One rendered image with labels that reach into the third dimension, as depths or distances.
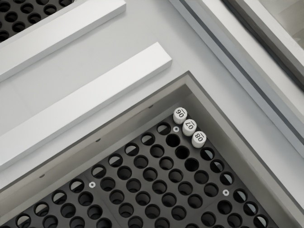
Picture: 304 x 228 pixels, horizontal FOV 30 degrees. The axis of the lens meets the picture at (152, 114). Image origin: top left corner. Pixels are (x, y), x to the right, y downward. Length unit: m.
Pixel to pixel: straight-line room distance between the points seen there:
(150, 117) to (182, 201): 0.12
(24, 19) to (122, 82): 0.15
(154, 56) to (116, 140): 0.12
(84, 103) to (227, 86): 0.13
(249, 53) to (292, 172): 0.10
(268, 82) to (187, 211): 0.13
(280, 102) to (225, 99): 0.05
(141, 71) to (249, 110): 0.10
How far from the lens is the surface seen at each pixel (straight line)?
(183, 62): 0.50
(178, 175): 0.54
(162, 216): 0.50
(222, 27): 0.47
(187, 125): 0.51
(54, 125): 0.46
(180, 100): 0.61
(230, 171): 0.52
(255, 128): 0.49
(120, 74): 0.48
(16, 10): 0.59
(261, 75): 0.46
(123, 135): 0.58
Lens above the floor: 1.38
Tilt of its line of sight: 66 degrees down
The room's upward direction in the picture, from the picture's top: 8 degrees clockwise
